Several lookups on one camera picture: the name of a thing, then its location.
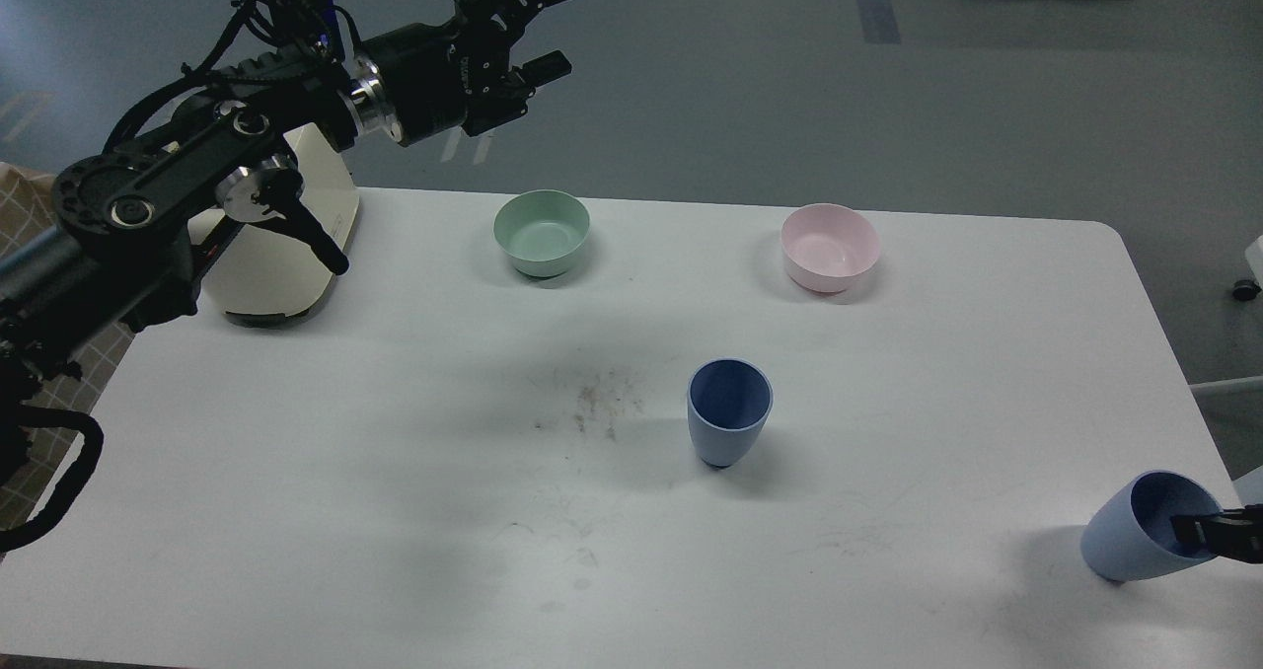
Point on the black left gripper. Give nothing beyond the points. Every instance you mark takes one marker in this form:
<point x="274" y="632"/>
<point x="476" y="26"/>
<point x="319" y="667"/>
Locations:
<point x="420" y="80"/>

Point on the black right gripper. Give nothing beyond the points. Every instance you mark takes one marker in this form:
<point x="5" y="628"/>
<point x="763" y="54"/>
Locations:
<point x="1227" y="534"/>

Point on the blue cup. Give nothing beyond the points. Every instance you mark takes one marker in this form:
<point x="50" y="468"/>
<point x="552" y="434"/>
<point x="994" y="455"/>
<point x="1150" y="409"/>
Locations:
<point x="728" y="403"/>
<point x="1131" y="537"/>

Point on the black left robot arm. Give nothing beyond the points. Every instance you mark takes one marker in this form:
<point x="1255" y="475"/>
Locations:
<point x="137" y="227"/>

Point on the green bowl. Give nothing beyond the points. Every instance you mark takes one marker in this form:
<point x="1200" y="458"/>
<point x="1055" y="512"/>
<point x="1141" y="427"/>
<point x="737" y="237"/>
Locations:
<point x="543" y="232"/>

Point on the cream toaster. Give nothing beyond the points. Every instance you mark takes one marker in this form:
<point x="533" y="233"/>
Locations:
<point x="266" y="280"/>

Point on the pink bowl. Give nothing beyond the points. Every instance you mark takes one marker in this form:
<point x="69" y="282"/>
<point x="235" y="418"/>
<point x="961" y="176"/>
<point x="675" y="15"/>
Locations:
<point x="828" y="248"/>

